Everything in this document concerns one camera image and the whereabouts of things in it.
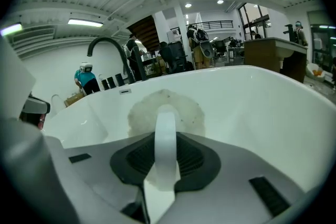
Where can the plain black knob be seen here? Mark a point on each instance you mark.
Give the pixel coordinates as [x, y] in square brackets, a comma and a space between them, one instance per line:
[111, 82]

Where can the white bathtub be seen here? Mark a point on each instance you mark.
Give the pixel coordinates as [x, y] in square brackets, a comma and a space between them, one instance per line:
[249, 102]

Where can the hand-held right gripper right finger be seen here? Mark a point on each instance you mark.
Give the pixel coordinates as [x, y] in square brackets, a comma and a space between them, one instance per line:
[231, 178]

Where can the dark wooden staircase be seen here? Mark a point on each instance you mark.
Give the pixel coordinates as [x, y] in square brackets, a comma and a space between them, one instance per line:
[144, 31]

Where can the white toilet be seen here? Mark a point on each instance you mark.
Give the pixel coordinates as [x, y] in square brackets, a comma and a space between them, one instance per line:
[57, 105]

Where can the black knob blue dot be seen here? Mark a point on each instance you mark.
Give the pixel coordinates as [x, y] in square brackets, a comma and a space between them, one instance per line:
[119, 80]

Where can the white fluffy wiping pad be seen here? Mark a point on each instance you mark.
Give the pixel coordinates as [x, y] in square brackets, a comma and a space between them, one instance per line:
[183, 105]

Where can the wooden vanity cabinet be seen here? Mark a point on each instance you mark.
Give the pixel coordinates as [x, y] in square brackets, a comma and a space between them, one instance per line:
[262, 55]

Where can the black gooseneck faucet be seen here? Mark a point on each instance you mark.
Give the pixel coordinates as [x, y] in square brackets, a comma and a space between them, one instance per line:
[120, 52]

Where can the black balcony railing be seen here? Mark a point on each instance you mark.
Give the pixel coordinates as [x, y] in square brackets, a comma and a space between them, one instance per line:
[215, 25]

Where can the black knob red dot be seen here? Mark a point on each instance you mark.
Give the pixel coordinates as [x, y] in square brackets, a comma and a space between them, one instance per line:
[104, 84]

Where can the black vanity faucet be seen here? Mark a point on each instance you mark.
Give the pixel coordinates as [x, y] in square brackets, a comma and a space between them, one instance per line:
[291, 32]

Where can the grey rectangular overflow cover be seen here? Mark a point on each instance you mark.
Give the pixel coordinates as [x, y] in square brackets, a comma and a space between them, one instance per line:
[125, 91]

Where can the black and white backpack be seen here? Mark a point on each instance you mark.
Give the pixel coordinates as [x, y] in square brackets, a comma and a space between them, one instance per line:
[206, 47]

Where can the black office chair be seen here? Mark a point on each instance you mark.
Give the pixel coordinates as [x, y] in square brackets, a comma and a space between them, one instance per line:
[178, 56]

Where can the white hard-shell backpack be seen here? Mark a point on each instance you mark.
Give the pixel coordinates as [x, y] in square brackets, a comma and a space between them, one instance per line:
[86, 67]

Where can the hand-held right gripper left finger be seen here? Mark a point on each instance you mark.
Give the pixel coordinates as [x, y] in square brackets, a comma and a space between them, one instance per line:
[99, 165]

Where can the white ceiling air vent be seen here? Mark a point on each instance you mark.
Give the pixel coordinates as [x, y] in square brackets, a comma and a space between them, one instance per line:
[32, 35]

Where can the brown cardboard box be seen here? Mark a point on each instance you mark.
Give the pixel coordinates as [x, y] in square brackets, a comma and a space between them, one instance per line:
[74, 99]

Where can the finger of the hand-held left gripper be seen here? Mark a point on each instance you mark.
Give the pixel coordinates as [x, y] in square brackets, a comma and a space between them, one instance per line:
[36, 106]

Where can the white ceiling light tube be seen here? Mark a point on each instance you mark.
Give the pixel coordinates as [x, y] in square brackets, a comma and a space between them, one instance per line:
[85, 22]
[10, 29]

